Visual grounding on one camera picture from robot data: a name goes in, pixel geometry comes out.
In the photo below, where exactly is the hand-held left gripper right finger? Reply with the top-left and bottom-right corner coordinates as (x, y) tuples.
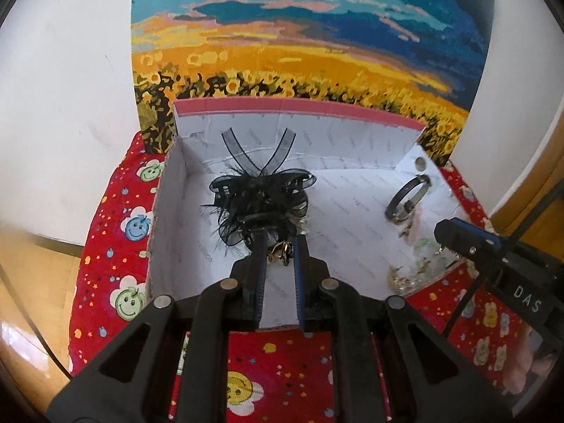
(293, 233), (514, 423)

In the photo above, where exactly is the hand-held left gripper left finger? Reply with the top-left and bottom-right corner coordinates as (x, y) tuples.
(46, 229), (271, 423)

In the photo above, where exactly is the red smiley flower blanket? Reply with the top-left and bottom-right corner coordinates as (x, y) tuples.
(68, 132), (556, 423)

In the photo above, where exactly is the pink cardboard box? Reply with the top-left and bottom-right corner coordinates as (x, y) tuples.
(145, 97), (472, 331)

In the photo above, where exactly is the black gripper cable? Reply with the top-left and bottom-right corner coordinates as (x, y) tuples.
(0, 262), (75, 379)
(441, 269), (485, 342)

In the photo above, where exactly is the black feather fascinator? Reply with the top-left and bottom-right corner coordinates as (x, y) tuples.
(200, 127), (318, 256)

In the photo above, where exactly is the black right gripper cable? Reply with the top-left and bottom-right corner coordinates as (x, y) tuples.
(441, 269), (485, 342)

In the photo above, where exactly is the person's right hand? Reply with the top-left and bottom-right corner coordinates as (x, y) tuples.
(502, 330), (560, 397)

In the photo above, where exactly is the dark metal bangle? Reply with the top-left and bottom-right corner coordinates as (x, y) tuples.
(385, 174), (433, 225)

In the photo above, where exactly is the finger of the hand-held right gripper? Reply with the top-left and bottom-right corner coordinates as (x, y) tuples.
(434, 219), (503, 269)

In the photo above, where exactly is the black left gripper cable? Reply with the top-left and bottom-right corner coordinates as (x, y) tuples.
(0, 262), (75, 379)

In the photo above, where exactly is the sunflower field painting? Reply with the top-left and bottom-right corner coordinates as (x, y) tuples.
(131, 0), (496, 168)

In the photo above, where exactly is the wooden door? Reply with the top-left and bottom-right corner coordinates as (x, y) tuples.
(487, 141), (564, 241)

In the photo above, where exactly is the gold ornament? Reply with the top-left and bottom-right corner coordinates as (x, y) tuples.
(271, 240), (295, 267)

